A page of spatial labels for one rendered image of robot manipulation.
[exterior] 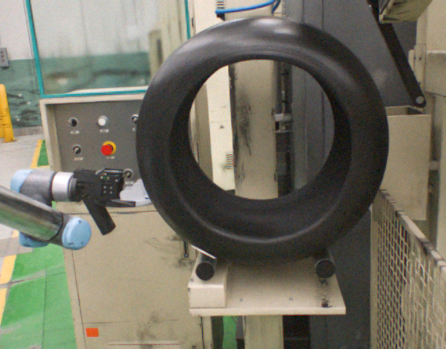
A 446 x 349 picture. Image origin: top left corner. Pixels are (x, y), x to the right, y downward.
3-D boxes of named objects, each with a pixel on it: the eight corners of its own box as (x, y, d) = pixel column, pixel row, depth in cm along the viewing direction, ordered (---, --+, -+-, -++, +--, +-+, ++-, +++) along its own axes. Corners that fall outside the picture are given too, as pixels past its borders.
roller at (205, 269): (225, 227, 150) (210, 228, 150) (224, 213, 149) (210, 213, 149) (214, 281, 116) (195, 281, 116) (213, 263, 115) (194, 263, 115)
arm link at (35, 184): (22, 199, 131) (24, 167, 130) (63, 203, 130) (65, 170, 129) (7, 202, 123) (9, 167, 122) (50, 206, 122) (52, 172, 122)
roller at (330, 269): (318, 226, 147) (302, 224, 147) (319, 211, 146) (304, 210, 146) (334, 280, 114) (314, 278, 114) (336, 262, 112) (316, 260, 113)
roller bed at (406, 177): (359, 200, 160) (359, 108, 152) (406, 199, 158) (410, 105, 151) (372, 221, 140) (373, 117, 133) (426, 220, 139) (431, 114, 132)
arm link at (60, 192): (52, 205, 123) (65, 195, 131) (70, 206, 123) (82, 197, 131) (51, 176, 121) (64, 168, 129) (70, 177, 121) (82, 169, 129)
